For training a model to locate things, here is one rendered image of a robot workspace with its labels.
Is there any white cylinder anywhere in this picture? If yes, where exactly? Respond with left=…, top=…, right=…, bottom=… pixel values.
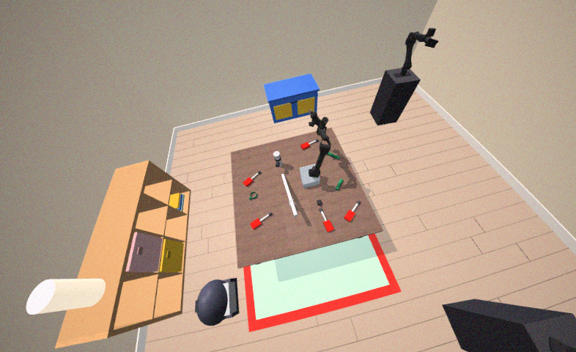
left=281, top=174, right=298, bottom=217

